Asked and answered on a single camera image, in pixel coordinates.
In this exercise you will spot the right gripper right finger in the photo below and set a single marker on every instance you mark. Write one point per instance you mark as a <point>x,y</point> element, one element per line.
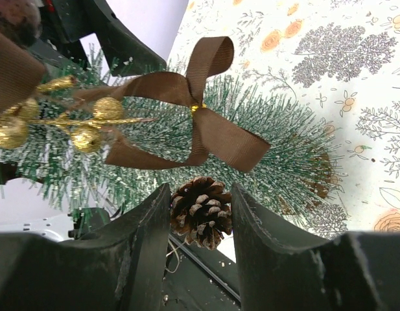
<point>282,267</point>

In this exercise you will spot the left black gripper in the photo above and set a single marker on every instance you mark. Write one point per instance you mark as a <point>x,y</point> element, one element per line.
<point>65,23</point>

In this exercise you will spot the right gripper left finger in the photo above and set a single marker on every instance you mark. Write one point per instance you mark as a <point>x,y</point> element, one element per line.
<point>119,266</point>

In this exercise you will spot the floral patterned mat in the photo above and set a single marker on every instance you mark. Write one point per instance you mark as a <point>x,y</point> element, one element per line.
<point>320,80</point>

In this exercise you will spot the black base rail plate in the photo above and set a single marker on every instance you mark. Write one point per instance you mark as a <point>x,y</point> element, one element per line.
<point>199,279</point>

